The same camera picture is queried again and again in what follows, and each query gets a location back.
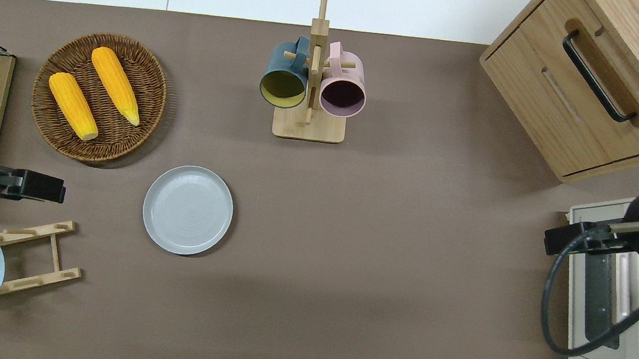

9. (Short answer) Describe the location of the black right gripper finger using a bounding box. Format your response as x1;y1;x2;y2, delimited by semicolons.
543;216;632;264

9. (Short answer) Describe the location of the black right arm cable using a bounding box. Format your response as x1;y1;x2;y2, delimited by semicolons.
536;222;639;359

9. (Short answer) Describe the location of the black cabinet handle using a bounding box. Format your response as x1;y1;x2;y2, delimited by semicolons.
556;29;639;124

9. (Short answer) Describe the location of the pink mug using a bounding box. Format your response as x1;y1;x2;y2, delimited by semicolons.
317;40;372;120

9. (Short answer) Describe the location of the brown wicker basket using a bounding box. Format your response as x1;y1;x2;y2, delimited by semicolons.
26;27;173;169

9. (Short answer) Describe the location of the wooden mug tree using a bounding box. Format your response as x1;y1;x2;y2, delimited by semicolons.
271;0;363;145

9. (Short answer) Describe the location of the gray round plate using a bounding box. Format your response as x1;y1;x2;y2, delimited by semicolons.
138;161;237;260

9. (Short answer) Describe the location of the wooden dish rack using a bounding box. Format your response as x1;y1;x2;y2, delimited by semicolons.
0;214;87;306

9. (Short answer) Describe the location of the silver oven door handle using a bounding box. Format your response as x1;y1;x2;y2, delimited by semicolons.
610;252;639;327

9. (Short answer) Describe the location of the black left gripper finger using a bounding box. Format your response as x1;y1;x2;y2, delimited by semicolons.
0;166;67;206

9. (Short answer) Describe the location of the long tapered yellow corn cob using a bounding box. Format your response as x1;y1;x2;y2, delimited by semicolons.
85;46;148;127

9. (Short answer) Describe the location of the wooden drawer cabinet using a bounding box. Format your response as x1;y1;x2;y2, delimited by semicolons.
469;0;639;190

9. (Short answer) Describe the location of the shorter yellow corn cob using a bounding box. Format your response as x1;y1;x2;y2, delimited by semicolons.
43;71;104;143

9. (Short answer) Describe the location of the dark blue mug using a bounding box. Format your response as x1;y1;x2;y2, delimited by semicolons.
257;32;314;111

